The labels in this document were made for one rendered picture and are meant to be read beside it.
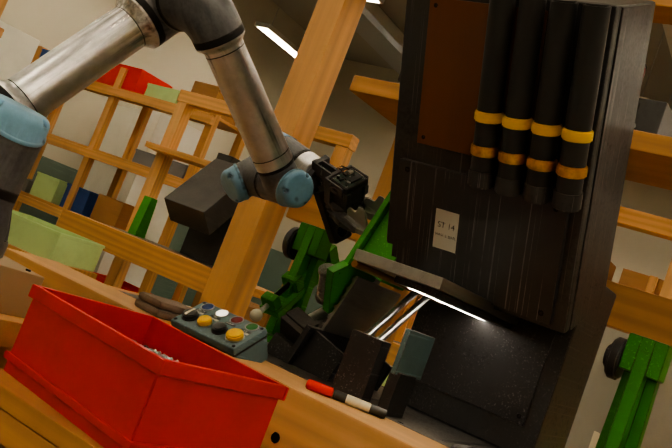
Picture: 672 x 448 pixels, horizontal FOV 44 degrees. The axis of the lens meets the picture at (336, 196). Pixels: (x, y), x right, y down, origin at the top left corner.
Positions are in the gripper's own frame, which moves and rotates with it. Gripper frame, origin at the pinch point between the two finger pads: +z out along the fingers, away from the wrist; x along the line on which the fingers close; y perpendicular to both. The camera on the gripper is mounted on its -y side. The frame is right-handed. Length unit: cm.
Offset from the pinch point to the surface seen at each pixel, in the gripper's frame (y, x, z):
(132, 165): -315, 170, -451
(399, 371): 2.1, -23.4, 27.7
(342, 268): 2.0, -14.3, 3.9
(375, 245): 5.1, -7.9, 5.6
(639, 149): 18, 39, 27
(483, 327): -7.0, 1.9, 25.2
